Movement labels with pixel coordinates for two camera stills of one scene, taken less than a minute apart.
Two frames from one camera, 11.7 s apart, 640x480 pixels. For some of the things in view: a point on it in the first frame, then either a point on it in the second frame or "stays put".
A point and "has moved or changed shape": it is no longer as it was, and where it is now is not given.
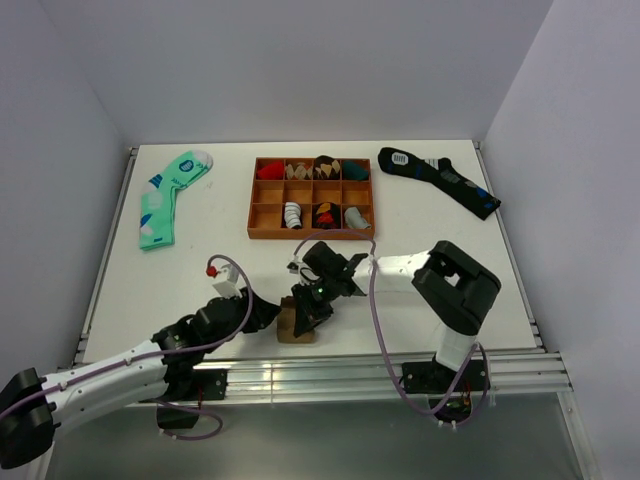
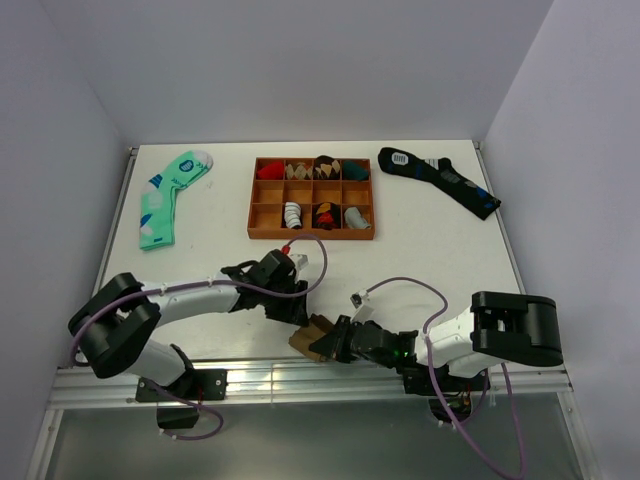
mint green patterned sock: [157, 206] stays put
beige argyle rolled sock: [299, 172] stays put
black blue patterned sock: [439, 171] stays put
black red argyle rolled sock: [327, 217] stays put
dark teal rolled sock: [353, 171] stays put
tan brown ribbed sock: [286, 324] has moved or changed shape
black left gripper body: [241, 306] → [286, 310]
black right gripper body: [317, 298] → [344, 351]
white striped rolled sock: [292, 215] stays put
